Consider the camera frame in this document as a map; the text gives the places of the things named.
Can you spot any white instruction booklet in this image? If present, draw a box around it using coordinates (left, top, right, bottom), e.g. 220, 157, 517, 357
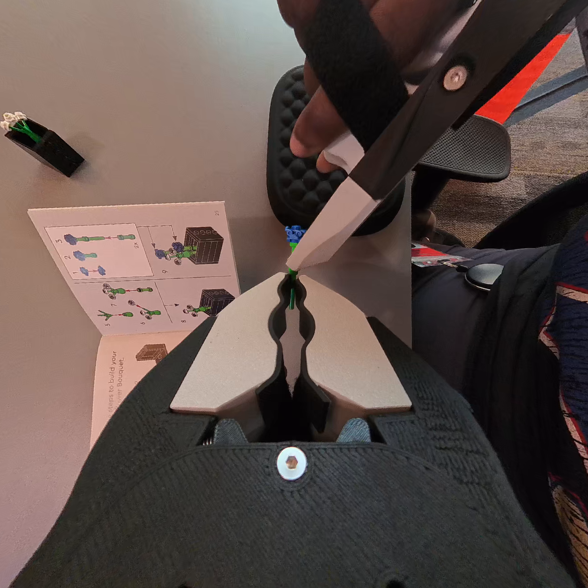
28, 201, 241, 451

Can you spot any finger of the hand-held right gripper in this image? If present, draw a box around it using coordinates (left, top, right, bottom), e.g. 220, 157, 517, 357
285, 173, 384, 273

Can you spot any black chair armrest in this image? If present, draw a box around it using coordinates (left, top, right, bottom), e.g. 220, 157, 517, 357
418, 115, 511, 183

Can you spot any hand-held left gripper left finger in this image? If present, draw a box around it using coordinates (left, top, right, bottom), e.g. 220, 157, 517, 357
170, 273, 293, 428

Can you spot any orange traffic cone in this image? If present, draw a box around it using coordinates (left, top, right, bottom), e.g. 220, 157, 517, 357
476, 28, 575, 125

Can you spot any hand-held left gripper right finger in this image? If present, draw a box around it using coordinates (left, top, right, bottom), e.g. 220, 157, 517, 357
296, 273, 414, 430

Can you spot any black mesh cushion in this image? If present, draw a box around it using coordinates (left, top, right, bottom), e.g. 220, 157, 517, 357
269, 65, 414, 235

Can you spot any black square frame brick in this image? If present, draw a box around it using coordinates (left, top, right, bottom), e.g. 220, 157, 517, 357
5, 118, 85, 178

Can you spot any grey desk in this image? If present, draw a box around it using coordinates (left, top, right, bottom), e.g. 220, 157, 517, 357
0, 0, 414, 588

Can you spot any person's dark clothing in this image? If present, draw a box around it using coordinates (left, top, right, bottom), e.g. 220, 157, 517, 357
409, 170, 588, 588

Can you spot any green toy stem brick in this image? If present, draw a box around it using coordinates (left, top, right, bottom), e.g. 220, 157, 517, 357
11, 118, 45, 146

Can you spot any person's right hand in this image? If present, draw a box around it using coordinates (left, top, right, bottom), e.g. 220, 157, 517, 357
279, 0, 478, 172

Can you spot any green toy rod brick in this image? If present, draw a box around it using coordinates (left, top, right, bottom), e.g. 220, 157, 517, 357
286, 241, 299, 313

